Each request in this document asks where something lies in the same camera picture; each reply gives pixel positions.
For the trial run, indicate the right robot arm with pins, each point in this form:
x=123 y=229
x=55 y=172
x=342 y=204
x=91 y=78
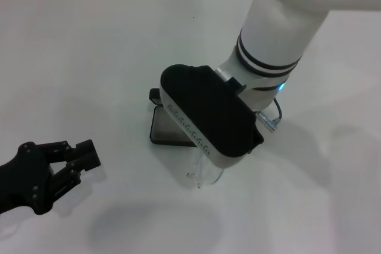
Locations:
x=282 y=28

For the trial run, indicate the clear white glasses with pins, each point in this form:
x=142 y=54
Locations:
x=214 y=176

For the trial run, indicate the black glasses case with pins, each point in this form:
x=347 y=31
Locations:
x=166 y=129

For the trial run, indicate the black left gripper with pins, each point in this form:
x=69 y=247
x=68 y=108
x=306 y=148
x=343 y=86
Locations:
x=21 y=179

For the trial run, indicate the white black wrist camera box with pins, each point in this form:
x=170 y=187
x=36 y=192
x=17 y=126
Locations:
x=208 y=111

